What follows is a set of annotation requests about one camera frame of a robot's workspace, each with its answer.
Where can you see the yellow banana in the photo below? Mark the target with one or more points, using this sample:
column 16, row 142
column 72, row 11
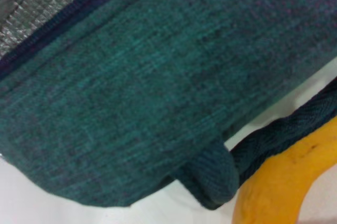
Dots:
column 276, row 181

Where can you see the dark teal insulated lunch bag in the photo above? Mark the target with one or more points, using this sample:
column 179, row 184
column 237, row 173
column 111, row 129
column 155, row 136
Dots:
column 131, row 76

